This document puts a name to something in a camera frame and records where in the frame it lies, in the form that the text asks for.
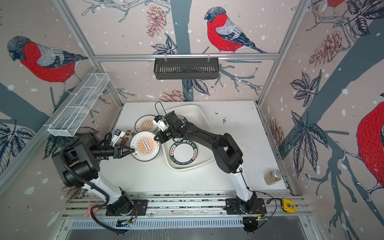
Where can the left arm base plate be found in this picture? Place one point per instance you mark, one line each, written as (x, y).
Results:
(138, 207)

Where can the black wall basket shelf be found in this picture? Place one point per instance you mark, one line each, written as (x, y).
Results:
(186, 68)

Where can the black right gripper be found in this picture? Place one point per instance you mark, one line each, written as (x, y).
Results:
(164, 136)

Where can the yellow tape measure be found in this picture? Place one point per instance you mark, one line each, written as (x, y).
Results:
(288, 206)

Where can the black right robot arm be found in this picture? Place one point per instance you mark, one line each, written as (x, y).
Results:
(228, 157)

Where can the white wire mesh basket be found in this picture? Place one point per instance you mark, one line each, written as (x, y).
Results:
(81, 101)

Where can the white plastic bin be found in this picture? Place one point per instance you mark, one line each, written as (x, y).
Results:
(194, 115)

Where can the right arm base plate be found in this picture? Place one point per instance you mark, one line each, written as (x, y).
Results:
(239, 207)

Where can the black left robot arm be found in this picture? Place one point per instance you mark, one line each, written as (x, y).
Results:
(78, 165)

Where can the pink small object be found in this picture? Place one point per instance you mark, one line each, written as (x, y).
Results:
(88, 213)

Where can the green rim plate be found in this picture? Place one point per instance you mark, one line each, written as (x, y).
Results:
(183, 153)
(181, 119)

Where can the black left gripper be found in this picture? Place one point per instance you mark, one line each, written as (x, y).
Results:
(118, 150)

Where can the orange sunburst plate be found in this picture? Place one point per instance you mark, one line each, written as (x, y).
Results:
(146, 148)
(145, 123)

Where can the brown cookies pile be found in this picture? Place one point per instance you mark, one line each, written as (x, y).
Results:
(127, 137)

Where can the aluminium rail front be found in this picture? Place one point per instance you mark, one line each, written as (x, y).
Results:
(202, 205)

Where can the glass spice jar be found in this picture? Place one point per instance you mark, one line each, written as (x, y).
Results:
(273, 177)

